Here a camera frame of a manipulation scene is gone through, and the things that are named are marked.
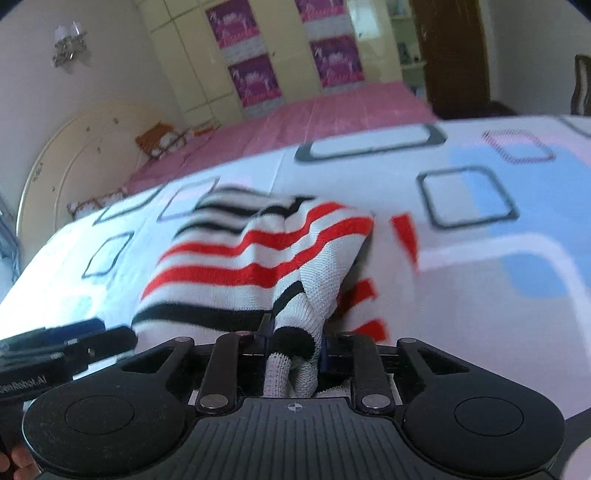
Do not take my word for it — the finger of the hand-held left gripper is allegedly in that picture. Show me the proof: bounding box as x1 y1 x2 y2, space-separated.
0 326 139 373
0 318 106 359

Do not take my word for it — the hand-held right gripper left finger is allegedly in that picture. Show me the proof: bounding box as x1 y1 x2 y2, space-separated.
120 314 274 414

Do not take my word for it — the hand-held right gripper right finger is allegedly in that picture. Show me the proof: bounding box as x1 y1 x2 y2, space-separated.
321 330 469 414

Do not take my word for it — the red black striped knit garment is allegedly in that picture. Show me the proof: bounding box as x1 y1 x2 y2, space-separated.
131 187 421 400

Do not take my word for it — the person's left hand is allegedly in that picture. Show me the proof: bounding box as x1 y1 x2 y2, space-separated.
0 445 41 480

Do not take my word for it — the grey blue cloth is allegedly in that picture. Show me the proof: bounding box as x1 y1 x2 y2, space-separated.
0 189 22 283

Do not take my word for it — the patterned pink white pillow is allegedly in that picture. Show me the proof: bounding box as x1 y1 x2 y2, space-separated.
66 186 131 220

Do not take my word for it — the white printed bed blanket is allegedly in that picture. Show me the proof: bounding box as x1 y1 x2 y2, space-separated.
0 113 591 480

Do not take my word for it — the cream rounded headboard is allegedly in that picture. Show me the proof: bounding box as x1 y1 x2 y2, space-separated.
16 99 186 241

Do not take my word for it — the brown white pillow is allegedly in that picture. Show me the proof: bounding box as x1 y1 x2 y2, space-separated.
136 120 219 160

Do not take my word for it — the pink bed sheet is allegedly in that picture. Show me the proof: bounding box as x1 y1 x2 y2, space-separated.
124 80 440 195

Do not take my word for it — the cream wardrobe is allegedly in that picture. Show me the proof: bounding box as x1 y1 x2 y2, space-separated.
136 0 408 123

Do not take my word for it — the white shelf unit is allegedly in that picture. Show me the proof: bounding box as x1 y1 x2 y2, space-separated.
387 0 431 99

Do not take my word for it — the dark wooden door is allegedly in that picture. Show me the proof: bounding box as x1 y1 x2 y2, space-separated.
410 0 491 117

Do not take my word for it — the dark chair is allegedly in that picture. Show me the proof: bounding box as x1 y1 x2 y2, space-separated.
570 54 591 117

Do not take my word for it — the purple wall poster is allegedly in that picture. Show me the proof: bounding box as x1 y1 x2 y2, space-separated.
228 54 283 110
205 0 260 49
294 0 350 24
308 36 366 89

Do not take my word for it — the glass wall lamp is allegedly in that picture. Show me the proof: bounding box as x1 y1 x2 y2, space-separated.
51 20 89 75

